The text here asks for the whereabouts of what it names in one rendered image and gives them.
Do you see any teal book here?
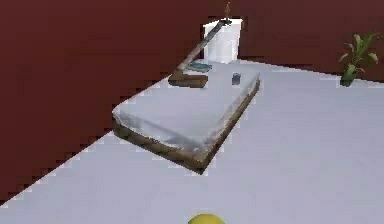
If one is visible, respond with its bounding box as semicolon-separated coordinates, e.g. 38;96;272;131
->
187;62;213;73

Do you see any green house plant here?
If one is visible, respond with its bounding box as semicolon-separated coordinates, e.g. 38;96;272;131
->
337;31;384;88

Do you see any yellow ball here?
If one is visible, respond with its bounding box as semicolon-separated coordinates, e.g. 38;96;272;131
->
187;213;227;224

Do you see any brown box on bed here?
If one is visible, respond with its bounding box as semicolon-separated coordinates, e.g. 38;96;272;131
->
168;70;210;89

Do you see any white bed with wooden frame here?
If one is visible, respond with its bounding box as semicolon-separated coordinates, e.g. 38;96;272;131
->
111;18;262;176

